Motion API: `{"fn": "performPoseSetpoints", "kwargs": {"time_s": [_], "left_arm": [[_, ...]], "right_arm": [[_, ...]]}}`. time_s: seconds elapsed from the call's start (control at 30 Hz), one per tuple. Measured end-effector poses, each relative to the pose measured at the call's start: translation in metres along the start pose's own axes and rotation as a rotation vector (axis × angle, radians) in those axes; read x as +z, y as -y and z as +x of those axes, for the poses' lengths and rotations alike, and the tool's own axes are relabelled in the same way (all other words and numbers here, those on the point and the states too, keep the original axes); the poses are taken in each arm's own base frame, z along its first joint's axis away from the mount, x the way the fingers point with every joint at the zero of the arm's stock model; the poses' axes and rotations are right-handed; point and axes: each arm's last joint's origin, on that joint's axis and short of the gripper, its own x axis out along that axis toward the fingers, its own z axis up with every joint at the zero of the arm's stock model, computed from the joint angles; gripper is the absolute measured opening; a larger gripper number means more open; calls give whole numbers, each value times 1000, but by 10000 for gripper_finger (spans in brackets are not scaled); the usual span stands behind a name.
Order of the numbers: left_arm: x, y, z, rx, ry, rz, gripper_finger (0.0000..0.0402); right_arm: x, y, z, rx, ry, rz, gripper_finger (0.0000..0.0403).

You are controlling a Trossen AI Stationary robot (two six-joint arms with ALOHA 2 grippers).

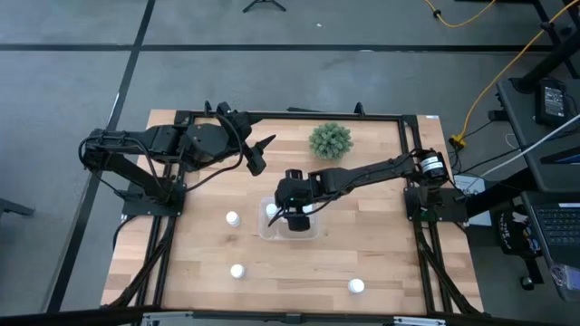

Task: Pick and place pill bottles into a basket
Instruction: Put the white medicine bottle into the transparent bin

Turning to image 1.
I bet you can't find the grey side table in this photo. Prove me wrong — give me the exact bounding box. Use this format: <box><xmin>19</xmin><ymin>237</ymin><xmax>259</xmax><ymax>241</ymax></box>
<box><xmin>496</xmin><ymin>76</ymin><xmax>580</xmax><ymax>194</ymax></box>

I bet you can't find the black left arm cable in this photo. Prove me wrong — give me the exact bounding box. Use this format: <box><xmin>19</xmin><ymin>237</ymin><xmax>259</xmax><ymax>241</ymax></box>
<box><xmin>184</xmin><ymin>112</ymin><xmax>248</xmax><ymax>194</ymax></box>

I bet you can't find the green artificial plant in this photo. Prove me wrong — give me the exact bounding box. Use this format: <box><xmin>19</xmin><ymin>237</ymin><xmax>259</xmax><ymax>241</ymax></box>
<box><xmin>308</xmin><ymin>121</ymin><xmax>354</xmax><ymax>161</ymax></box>

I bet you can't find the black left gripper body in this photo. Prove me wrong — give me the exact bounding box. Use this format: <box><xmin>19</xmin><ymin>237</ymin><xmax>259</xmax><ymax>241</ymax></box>
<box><xmin>216</xmin><ymin>101</ymin><xmax>254</xmax><ymax>150</ymax></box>

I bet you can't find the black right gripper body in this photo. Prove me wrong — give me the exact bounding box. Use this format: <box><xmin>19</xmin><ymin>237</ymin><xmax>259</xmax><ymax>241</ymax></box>
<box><xmin>284</xmin><ymin>211</ymin><xmax>313</xmax><ymax>233</ymax></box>

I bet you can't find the silver metal bracket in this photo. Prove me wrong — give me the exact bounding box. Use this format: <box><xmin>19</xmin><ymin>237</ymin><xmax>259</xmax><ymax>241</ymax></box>
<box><xmin>391</xmin><ymin>315</ymin><xmax>448</xmax><ymax>326</ymax></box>
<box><xmin>141</xmin><ymin>311</ymin><xmax>195</xmax><ymax>326</ymax></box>

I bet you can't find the black furniture foot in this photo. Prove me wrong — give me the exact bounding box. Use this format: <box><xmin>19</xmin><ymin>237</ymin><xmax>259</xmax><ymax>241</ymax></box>
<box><xmin>0</xmin><ymin>197</ymin><xmax>35</xmax><ymax>218</ymax></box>

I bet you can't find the black aluminium table frame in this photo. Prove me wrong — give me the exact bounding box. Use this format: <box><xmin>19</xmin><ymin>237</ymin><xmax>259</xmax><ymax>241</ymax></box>
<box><xmin>101</xmin><ymin>101</ymin><xmax>484</xmax><ymax>318</ymax></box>

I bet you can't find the clear plastic container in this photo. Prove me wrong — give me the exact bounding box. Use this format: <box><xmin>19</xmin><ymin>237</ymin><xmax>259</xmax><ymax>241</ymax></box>
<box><xmin>549</xmin><ymin>264</ymin><xmax>580</xmax><ymax>303</ymax></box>

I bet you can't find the black bag white print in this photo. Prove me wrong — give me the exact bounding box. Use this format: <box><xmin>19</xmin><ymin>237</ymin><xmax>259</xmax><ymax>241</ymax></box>
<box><xmin>497</xmin><ymin>206</ymin><xmax>544</xmax><ymax>262</ymax></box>

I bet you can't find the white cable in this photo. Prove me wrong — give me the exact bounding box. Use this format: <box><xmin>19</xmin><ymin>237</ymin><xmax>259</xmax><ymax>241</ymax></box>
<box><xmin>479</xmin><ymin>112</ymin><xmax>580</xmax><ymax>177</ymax></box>

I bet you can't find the clear plastic basket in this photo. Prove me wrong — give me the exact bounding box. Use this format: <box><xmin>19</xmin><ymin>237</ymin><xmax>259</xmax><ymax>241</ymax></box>
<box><xmin>258</xmin><ymin>196</ymin><xmax>320</xmax><ymax>242</ymax></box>

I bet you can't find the yellow cable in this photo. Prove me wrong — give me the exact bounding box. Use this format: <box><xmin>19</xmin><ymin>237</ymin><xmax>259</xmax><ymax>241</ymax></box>
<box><xmin>424</xmin><ymin>0</ymin><xmax>498</xmax><ymax>29</ymax></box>
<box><xmin>449</xmin><ymin>0</ymin><xmax>580</xmax><ymax>150</ymax></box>

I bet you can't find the black crossbar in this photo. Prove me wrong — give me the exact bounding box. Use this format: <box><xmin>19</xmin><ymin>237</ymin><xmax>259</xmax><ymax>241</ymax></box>
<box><xmin>0</xmin><ymin>306</ymin><xmax>580</xmax><ymax>326</ymax></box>

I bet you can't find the black stand leg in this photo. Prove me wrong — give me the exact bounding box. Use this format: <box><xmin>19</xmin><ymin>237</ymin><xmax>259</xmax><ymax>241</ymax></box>
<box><xmin>516</xmin><ymin>0</ymin><xmax>580</xmax><ymax>94</ymax></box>

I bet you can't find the black laptop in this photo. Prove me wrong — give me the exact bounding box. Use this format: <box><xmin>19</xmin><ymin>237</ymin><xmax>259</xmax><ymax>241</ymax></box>
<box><xmin>520</xmin><ymin>189</ymin><xmax>580</xmax><ymax>268</ymax></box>

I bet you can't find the white paper sheet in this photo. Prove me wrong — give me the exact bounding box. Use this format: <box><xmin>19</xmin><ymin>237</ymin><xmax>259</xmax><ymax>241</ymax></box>
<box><xmin>452</xmin><ymin>174</ymin><xmax>493</xmax><ymax>227</ymax></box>

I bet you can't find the black power adapter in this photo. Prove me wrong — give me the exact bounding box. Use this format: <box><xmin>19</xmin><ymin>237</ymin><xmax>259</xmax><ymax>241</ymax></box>
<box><xmin>536</xmin><ymin>77</ymin><xmax>571</xmax><ymax>128</ymax></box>

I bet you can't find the black tripod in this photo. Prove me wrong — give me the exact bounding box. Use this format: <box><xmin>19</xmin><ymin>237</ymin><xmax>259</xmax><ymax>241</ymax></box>
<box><xmin>242</xmin><ymin>0</ymin><xmax>287</xmax><ymax>14</ymax></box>

